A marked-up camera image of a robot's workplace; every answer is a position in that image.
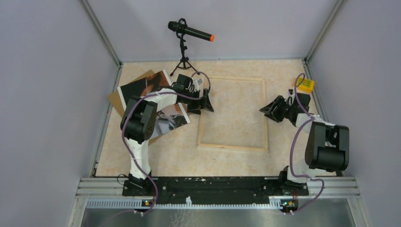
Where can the black tripod mic stand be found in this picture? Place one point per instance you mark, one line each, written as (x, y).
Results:
(184, 61)

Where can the aluminium rail front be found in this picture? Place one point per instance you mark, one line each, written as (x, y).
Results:
(333, 201)

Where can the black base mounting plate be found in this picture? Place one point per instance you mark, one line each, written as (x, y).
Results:
(227, 190)

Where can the light wooden picture frame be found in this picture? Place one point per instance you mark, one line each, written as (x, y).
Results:
(236, 123)

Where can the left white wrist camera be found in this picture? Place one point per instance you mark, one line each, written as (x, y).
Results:
(197, 85)

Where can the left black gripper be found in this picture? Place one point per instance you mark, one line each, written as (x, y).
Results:
(204, 103)

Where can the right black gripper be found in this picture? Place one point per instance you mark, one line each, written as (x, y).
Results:
(271, 113)

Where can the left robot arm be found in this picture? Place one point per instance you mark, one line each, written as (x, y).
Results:
(139, 121)

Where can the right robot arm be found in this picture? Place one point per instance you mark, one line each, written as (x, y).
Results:
(327, 148)

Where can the printed photo sheet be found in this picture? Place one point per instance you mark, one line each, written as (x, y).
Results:
(169, 117)

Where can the brown cardboard backing board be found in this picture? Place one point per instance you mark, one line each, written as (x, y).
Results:
(147, 76)

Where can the black microphone orange tip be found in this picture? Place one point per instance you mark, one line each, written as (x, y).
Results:
(182, 29)

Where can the yellow rectangular block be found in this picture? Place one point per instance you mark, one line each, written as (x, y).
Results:
(305, 85)

